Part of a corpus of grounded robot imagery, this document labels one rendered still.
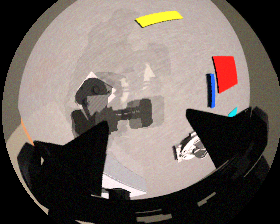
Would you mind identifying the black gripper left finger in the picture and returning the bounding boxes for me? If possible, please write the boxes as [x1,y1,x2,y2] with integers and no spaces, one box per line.
[34,121,109,197]

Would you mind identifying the cyan flat square plate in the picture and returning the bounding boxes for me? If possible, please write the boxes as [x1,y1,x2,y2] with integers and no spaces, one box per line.
[227,107,237,117]

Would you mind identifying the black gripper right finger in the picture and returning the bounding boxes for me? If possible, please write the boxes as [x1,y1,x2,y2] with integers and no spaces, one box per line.
[185,107,252,169]

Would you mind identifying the yellow flat bar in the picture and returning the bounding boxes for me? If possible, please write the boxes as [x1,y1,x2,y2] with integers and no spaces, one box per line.
[136,11,182,27]

